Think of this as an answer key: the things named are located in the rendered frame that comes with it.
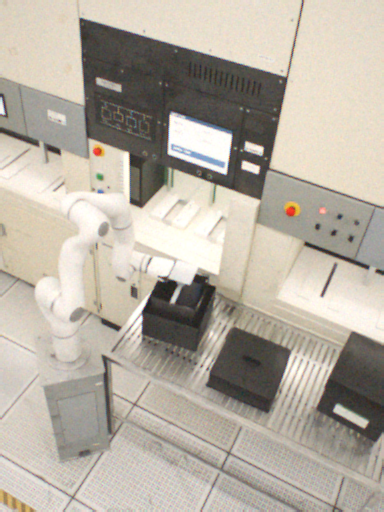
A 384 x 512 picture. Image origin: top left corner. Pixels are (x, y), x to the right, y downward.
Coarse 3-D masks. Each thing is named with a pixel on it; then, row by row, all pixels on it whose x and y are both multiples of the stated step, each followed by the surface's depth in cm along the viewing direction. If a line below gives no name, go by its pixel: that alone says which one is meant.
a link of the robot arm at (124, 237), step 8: (120, 232) 218; (128, 232) 219; (120, 240) 222; (128, 240) 223; (120, 248) 225; (128, 248) 225; (112, 256) 227; (120, 256) 225; (128, 256) 225; (112, 264) 228; (120, 264) 226; (128, 264) 227; (120, 272) 229; (128, 272) 230; (120, 280) 234; (128, 280) 234
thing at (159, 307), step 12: (180, 264) 237; (180, 276) 231; (192, 276) 232; (204, 276) 247; (156, 288) 239; (168, 288) 259; (180, 288) 237; (204, 288) 249; (156, 300) 235; (204, 300) 255; (156, 312) 241; (168, 312) 239; (180, 312) 236; (192, 312) 232; (192, 324) 240
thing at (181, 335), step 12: (168, 300) 267; (144, 312) 239; (204, 312) 263; (144, 324) 245; (156, 324) 242; (168, 324) 239; (180, 324) 236; (204, 324) 247; (156, 336) 248; (168, 336) 245; (180, 336) 242; (192, 336) 239; (192, 348) 245
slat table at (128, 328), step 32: (128, 320) 257; (224, 320) 261; (128, 352) 244; (160, 352) 245; (192, 352) 246; (160, 384) 235; (192, 384) 235; (288, 384) 238; (320, 384) 239; (224, 416) 226; (256, 416) 226; (288, 416) 227; (320, 416) 228; (288, 448) 218; (352, 448) 218; (352, 480) 211
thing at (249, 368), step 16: (240, 336) 242; (256, 336) 243; (224, 352) 235; (240, 352) 236; (256, 352) 237; (272, 352) 237; (288, 352) 238; (224, 368) 230; (240, 368) 230; (256, 368) 231; (272, 368) 231; (208, 384) 233; (224, 384) 228; (240, 384) 225; (256, 384) 225; (272, 384) 226; (240, 400) 230; (256, 400) 225; (272, 400) 231
